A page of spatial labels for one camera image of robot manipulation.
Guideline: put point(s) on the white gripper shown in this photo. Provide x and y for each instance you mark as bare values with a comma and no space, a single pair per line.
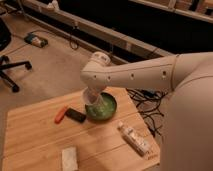
94,91

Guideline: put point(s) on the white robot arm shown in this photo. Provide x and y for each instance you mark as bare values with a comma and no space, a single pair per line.
188,78

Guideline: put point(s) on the green ceramic bowl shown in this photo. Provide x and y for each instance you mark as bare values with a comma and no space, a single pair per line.
104,109

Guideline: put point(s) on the black rectangular block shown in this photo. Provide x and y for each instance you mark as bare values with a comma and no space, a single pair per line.
75,115

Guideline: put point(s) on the white tube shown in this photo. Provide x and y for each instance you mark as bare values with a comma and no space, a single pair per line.
134,139

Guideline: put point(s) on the white sponge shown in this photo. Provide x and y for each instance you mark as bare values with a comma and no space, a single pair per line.
69,159

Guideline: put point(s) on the black office chair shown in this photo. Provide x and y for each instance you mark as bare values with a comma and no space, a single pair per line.
5,39

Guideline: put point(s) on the long metal rail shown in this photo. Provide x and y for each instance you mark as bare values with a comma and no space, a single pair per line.
118,39

